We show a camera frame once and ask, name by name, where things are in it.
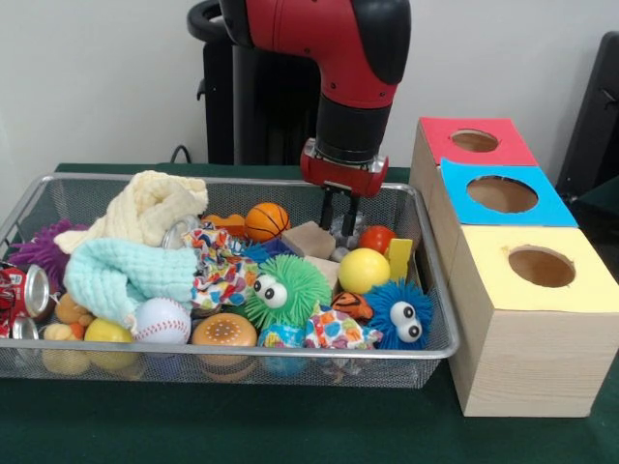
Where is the dark green tablecloth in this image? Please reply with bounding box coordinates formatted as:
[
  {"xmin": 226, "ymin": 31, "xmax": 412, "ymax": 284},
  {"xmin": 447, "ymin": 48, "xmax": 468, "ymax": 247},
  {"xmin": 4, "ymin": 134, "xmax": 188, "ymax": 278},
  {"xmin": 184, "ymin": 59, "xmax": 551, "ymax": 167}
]
[
  {"xmin": 577, "ymin": 176, "xmax": 619, "ymax": 218},
  {"xmin": 0, "ymin": 162, "xmax": 619, "ymax": 464}
]

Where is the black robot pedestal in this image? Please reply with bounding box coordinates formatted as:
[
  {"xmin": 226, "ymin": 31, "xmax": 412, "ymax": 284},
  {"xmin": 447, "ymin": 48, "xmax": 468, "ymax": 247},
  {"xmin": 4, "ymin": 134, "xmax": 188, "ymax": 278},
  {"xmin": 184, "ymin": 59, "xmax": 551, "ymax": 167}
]
[{"xmin": 187, "ymin": 0, "xmax": 323, "ymax": 168}]

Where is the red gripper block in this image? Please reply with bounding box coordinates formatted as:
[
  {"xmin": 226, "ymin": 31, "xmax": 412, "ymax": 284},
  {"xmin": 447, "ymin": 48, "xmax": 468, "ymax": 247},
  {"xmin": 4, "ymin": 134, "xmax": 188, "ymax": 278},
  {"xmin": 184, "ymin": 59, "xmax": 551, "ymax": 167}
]
[{"xmin": 299, "ymin": 137, "xmax": 390, "ymax": 238}]

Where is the small orange basketball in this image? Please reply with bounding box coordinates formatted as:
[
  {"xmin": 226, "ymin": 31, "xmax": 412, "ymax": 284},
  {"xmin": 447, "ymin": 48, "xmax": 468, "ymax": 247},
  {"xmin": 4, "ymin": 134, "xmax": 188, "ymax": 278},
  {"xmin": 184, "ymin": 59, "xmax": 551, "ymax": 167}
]
[{"xmin": 244, "ymin": 202, "xmax": 291, "ymax": 243}]

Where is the crushed red soda can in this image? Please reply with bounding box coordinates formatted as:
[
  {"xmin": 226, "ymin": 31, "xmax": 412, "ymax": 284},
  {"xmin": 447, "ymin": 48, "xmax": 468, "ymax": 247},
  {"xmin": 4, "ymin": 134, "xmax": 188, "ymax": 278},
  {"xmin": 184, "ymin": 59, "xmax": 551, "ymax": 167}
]
[{"xmin": 0, "ymin": 263, "xmax": 52, "ymax": 320}]

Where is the toy burger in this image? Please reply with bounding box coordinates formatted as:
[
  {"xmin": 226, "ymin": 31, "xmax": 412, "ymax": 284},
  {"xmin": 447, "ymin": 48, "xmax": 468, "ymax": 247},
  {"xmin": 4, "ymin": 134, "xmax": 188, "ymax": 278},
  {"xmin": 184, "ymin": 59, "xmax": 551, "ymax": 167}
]
[{"xmin": 192, "ymin": 312, "xmax": 258, "ymax": 347}]

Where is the green fuzzy googly-eyed toy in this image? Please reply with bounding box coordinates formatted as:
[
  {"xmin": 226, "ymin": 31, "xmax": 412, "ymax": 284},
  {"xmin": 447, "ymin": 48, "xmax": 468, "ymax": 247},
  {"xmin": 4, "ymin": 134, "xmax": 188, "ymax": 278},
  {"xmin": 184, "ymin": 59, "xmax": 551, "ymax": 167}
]
[{"xmin": 244, "ymin": 254, "xmax": 334, "ymax": 333}]

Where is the small red ball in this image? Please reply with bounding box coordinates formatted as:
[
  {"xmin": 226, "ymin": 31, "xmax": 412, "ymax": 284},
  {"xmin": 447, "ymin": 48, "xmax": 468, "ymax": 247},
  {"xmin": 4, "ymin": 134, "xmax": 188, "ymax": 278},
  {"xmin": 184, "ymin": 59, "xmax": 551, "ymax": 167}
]
[{"xmin": 358, "ymin": 225, "xmax": 398, "ymax": 256}]

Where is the black flat panel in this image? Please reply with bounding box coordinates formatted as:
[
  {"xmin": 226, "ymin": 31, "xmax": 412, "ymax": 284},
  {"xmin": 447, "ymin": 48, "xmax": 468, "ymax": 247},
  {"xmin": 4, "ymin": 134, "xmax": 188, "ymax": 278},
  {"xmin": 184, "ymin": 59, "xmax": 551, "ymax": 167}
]
[{"xmin": 555, "ymin": 31, "xmax": 619, "ymax": 194}]

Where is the small silver bottle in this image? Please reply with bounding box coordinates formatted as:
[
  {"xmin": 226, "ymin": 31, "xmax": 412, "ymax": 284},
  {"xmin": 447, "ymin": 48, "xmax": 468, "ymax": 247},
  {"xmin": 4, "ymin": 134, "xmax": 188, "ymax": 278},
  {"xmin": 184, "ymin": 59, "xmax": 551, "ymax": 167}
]
[{"xmin": 331, "ymin": 215, "xmax": 364, "ymax": 262}]

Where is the white baseball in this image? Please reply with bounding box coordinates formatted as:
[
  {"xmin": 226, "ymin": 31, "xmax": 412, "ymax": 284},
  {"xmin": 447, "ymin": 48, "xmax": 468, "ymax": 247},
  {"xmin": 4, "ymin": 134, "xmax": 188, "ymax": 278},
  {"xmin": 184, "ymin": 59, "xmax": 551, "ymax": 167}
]
[{"xmin": 133, "ymin": 297, "xmax": 192, "ymax": 344}]

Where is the blue fuzzy googly-eyed toy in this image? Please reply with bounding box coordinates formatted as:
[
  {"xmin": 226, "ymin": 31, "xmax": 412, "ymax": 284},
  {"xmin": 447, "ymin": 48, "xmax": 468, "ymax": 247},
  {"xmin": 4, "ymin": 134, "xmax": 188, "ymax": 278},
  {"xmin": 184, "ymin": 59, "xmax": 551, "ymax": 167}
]
[{"xmin": 363, "ymin": 279, "xmax": 435, "ymax": 350}]

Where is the shallow clear mesh bin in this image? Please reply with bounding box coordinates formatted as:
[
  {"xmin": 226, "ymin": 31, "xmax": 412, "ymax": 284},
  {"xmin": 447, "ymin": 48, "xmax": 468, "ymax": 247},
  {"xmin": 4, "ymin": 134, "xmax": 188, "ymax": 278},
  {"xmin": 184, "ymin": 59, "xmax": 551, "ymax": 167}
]
[{"xmin": 0, "ymin": 172, "xmax": 460, "ymax": 391}]

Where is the light blue cloth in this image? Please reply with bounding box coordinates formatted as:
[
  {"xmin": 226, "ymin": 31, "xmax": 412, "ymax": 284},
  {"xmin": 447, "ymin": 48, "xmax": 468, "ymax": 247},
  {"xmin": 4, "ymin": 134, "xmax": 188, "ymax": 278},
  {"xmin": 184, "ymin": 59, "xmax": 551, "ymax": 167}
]
[{"xmin": 62, "ymin": 237, "xmax": 199, "ymax": 330}]

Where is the cream yellow cloth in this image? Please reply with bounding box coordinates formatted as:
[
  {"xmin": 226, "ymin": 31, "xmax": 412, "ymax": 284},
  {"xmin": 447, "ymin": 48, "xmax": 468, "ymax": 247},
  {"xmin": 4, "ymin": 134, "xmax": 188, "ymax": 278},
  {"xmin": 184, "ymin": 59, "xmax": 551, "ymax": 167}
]
[{"xmin": 53, "ymin": 169, "xmax": 209, "ymax": 255}]

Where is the smooth yellow ball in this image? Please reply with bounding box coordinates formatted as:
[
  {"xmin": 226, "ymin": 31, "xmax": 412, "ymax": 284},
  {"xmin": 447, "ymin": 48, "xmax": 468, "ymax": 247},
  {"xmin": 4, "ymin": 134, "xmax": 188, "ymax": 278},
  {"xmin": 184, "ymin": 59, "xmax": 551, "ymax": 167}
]
[{"xmin": 338, "ymin": 246, "xmax": 392, "ymax": 295}]

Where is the wooden box with three holes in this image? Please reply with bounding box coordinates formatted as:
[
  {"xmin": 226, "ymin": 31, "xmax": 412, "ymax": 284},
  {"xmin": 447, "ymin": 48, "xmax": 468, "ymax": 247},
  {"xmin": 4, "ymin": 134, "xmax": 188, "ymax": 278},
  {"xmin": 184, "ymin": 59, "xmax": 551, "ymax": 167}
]
[{"xmin": 408, "ymin": 116, "xmax": 619, "ymax": 418}]

